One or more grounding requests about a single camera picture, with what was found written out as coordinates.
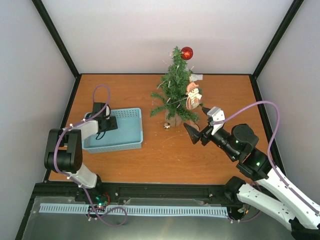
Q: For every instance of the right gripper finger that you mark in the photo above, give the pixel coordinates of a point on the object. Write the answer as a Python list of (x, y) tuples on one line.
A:
[(193, 133), (207, 112)]

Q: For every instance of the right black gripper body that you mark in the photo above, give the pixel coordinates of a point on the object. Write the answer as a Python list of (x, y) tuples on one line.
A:
[(204, 133)]

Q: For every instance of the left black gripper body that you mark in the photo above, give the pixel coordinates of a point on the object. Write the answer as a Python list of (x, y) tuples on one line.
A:
[(109, 126)]

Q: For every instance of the snowman ornament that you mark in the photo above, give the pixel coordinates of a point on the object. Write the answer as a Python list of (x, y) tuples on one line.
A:
[(193, 96)]

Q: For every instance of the clear angel ornament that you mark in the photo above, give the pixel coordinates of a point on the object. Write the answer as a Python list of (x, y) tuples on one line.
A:
[(195, 77)]

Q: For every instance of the small green christmas tree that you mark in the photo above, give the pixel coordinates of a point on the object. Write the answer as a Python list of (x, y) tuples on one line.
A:
[(181, 112)]

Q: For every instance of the red ball ornament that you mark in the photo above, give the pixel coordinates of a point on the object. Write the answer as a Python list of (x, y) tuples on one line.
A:
[(186, 53)]

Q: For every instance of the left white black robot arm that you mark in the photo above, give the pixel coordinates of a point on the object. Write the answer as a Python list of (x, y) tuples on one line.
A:
[(63, 152)]

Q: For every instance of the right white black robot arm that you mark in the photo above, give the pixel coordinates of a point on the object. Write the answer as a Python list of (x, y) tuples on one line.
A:
[(288, 205)]

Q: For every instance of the blue plastic basket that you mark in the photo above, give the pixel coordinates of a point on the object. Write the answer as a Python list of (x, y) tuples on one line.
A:
[(127, 136)]

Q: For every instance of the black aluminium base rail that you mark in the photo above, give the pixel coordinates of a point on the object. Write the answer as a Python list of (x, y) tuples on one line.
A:
[(118, 192)]

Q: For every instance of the light blue cable duct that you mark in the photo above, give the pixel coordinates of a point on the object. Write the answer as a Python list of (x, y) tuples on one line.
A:
[(136, 210)]

